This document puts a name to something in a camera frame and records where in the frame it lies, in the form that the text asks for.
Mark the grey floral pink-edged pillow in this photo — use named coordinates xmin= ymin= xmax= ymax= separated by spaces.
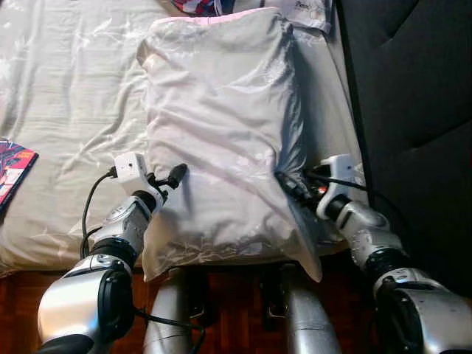
xmin=136 ymin=7 xmax=325 ymax=283

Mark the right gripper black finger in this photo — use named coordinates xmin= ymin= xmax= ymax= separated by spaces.
xmin=275 ymin=171 xmax=309 ymax=206

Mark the black padded headboard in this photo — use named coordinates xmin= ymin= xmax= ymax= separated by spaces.
xmin=336 ymin=0 xmax=472 ymax=296

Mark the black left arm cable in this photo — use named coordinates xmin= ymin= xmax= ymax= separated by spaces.
xmin=80 ymin=167 xmax=119 ymax=259

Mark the silver left robot leg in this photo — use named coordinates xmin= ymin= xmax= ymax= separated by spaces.
xmin=144 ymin=267 xmax=204 ymax=354

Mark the silver robot leg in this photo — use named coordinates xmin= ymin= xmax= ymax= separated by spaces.
xmin=144 ymin=267 xmax=204 ymax=354
xmin=279 ymin=264 xmax=344 ymax=354

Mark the colourful magazine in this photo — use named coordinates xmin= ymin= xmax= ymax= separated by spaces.
xmin=0 ymin=139 xmax=39 ymax=215

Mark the silver right robot leg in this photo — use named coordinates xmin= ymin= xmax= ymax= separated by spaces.
xmin=279 ymin=264 xmax=344 ymax=354

